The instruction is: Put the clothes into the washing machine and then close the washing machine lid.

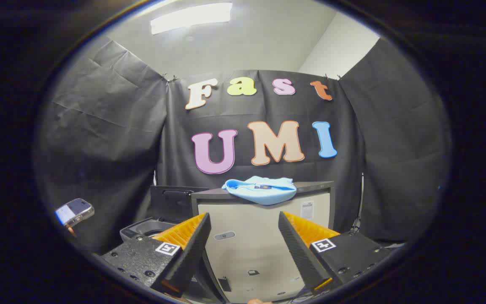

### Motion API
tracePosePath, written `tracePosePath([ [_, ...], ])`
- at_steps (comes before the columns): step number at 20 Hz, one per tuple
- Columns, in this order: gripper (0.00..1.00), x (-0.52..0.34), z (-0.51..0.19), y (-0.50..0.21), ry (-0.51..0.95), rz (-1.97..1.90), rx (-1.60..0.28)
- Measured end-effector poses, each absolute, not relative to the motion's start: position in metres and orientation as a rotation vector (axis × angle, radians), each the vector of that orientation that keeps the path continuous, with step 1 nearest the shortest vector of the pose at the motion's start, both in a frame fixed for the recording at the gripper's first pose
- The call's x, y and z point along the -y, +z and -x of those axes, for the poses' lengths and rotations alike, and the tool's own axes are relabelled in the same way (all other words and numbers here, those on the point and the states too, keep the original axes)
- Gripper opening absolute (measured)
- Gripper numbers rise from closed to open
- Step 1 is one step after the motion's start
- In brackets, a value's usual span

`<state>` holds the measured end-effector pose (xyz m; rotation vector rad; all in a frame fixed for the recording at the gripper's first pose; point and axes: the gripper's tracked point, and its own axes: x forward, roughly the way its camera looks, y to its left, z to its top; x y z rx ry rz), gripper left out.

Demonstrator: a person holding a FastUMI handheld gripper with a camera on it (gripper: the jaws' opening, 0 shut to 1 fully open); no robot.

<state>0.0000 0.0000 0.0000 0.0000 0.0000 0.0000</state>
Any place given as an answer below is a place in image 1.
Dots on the black backdrop cloth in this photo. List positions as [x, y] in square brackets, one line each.
[112, 139]

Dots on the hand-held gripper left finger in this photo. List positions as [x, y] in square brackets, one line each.
[192, 253]

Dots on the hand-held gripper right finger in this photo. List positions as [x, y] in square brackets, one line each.
[300, 257]

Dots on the beige cabinet with dark frame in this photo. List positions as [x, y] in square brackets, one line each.
[251, 249]

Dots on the ceiling light panel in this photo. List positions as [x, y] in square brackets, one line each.
[190, 17]

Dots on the silver smartphone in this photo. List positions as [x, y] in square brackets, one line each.
[74, 211]

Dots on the light blue garment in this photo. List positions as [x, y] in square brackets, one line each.
[262, 192]

